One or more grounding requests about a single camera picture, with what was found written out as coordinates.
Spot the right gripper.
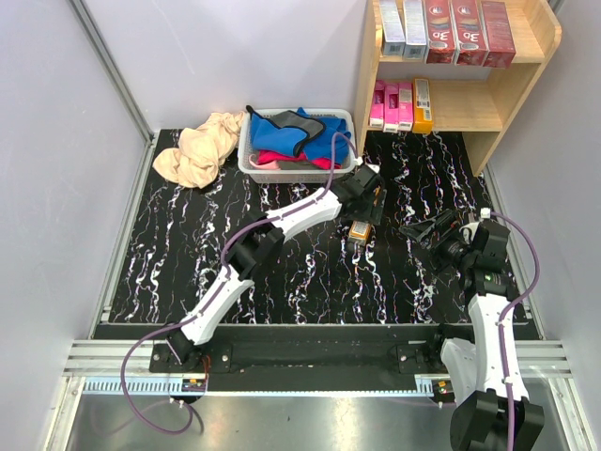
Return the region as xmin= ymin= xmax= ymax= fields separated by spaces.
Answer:
xmin=399 ymin=210 xmax=476 ymax=275

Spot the yellow toothpaste box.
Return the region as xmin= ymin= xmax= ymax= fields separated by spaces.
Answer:
xmin=347 ymin=187 xmax=384 ymax=245
xmin=412 ymin=78 xmax=433 ymax=134

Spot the pink toothpaste box small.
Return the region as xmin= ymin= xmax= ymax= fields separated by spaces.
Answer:
xmin=398 ymin=82 xmax=413 ymax=132

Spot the silver toothpaste box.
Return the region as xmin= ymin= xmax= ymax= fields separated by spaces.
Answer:
xmin=378 ymin=0 xmax=406 ymax=56
xmin=403 ymin=0 xmax=427 ymax=61

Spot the red 3D toothpaste box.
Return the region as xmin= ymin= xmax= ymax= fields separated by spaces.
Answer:
xmin=424 ymin=0 xmax=456 ymax=64
xmin=450 ymin=0 xmax=488 ymax=67

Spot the dark red toothpaste box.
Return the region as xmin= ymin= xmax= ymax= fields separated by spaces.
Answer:
xmin=480 ymin=1 xmax=516 ymax=69

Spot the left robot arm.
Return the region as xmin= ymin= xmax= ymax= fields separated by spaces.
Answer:
xmin=166 ymin=163 xmax=384 ymax=372

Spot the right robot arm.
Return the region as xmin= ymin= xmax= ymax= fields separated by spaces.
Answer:
xmin=401 ymin=209 xmax=545 ymax=450

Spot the wooden shelf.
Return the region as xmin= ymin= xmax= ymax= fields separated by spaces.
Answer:
xmin=353 ymin=1 xmax=562 ymax=176

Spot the blue cloth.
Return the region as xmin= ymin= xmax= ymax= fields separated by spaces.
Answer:
xmin=246 ymin=105 xmax=350 ymax=169

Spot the pink cloth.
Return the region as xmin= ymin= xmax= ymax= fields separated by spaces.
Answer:
xmin=248 ymin=153 xmax=281 ymax=172

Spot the magenta cloth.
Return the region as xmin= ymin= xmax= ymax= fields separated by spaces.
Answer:
xmin=249 ymin=149 xmax=331 ymax=170

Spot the white plastic basket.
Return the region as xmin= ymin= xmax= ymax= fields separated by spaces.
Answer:
xmin=238 ymin=108 xmax=357 ymax=183

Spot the beige cloth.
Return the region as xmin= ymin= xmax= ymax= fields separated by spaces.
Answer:
xmin=152 ymin=112 xmax=244 ymax=189

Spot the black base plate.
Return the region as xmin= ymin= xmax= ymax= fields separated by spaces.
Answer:
xmin=149 ymin=324 xmax=474 ymax=394

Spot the aluminium rail frame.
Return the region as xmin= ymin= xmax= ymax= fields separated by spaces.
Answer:
xmin=44 ymin=342 xmax=597 ymax=451

